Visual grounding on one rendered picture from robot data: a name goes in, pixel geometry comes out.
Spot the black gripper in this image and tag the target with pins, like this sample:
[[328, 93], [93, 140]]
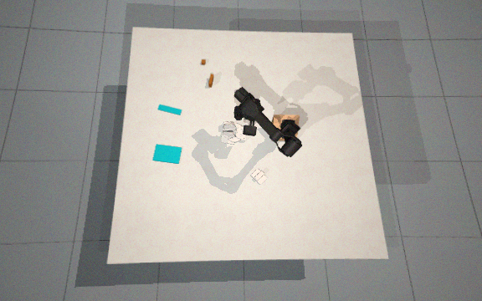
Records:
[[250, 129]]

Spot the orange-brown rectangular bar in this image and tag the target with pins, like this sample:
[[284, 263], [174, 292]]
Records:
[[211, 81]]

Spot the cyan flat plate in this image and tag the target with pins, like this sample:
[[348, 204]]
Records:
[[167, 153]]

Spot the cyan flat bar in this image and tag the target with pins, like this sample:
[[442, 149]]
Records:
[[169, 109]]

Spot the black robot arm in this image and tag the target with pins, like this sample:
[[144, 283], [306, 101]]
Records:
[[251, 107]]

